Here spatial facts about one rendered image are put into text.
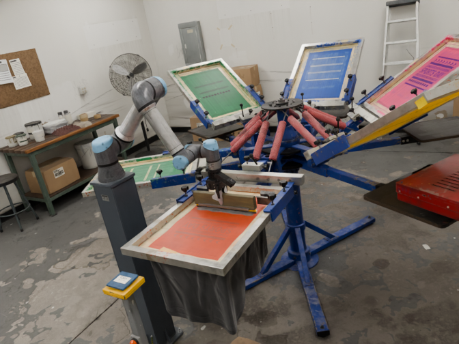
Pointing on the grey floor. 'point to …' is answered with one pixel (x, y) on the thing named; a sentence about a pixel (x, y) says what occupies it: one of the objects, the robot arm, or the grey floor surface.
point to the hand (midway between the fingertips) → (224, 201)
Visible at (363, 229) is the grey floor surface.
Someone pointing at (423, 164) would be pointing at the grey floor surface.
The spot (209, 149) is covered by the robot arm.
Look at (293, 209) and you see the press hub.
